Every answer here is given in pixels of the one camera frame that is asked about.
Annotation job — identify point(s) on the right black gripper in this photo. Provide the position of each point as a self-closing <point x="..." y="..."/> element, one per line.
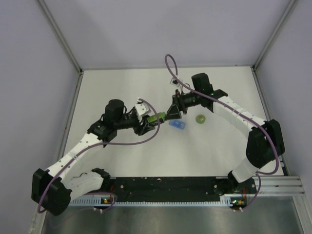
<point x="179" y="104"/>

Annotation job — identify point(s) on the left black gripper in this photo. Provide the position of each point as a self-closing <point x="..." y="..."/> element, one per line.
<point x="146" y="126"/>

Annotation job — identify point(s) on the green pill bottle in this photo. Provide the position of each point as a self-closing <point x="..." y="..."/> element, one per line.
<point x="154" y="119"/>

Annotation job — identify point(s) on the blue pill organizer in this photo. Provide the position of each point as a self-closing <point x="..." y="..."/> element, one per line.
<point x="177" y="124"/>

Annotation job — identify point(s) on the green bottle cap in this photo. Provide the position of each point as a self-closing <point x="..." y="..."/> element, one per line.
<point x="200" y="119"/>

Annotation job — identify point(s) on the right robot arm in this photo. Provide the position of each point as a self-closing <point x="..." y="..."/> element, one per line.
<point x="264" y="138"/>

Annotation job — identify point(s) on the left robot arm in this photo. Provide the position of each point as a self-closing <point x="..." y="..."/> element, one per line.
<point x="55" y="187"/>

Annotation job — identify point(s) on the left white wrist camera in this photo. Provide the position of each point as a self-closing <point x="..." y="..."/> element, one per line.
<point x="142" y="109"/>

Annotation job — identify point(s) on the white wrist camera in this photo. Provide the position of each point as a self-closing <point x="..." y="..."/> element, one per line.
<point x="177" y="85"/>
<point x="142" y="109"/>

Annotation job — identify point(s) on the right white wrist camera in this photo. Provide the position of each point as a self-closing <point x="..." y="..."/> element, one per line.
<point x="177" y="85"/>

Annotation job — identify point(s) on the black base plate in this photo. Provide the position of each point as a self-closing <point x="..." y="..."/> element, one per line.
<point x="195" y="188"/>

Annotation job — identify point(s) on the grey cable duct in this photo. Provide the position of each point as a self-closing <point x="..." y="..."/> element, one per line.
<point x="103" y="201"/>

